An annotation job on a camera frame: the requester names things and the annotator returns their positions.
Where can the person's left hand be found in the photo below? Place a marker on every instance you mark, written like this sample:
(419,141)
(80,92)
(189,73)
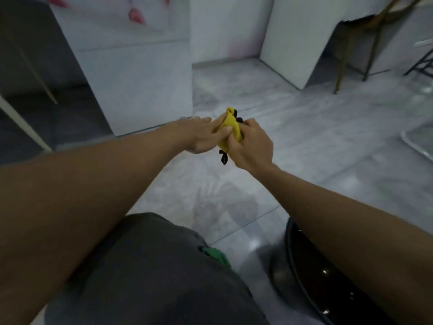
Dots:
(194,135)

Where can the person's right hand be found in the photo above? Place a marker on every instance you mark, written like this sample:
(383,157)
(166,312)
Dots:
(252,145)

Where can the person's right fingers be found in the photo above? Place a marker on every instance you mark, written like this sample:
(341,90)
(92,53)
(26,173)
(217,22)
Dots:
(246,126)

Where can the person's left thumb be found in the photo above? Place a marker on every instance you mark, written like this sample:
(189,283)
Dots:
(223,132)

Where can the person's right forearm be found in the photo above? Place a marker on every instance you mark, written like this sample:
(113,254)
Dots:
(351,233)

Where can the person's left forearm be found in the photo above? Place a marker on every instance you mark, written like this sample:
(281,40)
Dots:
(74,206)

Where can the white panel desk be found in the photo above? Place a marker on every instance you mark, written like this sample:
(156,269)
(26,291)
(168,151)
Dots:
(297,37)

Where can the white cabinet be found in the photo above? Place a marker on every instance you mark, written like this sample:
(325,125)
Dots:
(135,71)

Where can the green cloth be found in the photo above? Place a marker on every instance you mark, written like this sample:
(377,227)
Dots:
(218,255)

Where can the pink flower decoration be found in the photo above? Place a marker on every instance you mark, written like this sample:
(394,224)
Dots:
(137,15)

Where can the person's grey shorts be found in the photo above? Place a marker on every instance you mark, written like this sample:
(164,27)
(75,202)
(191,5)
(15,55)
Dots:
(152,274)

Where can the round glass table edge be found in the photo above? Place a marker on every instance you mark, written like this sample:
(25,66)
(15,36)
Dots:
(417,142)

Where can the black round glass table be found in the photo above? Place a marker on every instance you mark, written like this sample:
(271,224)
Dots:
(324,284)

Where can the black metal chair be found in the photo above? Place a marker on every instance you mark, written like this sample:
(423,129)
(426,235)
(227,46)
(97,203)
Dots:
(421,60)

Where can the white slanted pole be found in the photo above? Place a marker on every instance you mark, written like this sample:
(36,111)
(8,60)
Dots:
(23,123)

